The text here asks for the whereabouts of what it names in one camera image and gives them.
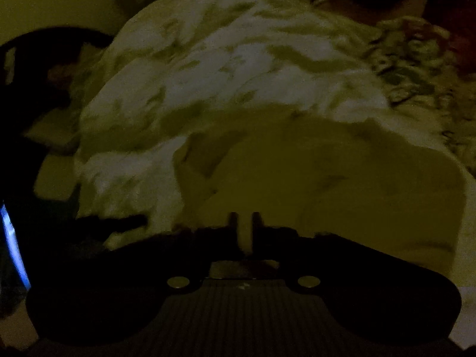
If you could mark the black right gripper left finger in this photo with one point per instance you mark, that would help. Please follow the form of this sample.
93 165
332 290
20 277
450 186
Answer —
233 233

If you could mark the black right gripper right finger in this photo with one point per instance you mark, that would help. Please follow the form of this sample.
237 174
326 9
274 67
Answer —
257 232

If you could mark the plain beige small garment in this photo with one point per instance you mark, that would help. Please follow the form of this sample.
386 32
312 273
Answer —
356 180

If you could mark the white leaf-print duvet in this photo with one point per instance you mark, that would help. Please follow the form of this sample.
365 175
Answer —
177 67

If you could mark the monkey-print yellow blanket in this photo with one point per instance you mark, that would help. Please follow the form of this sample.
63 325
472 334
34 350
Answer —
424 54

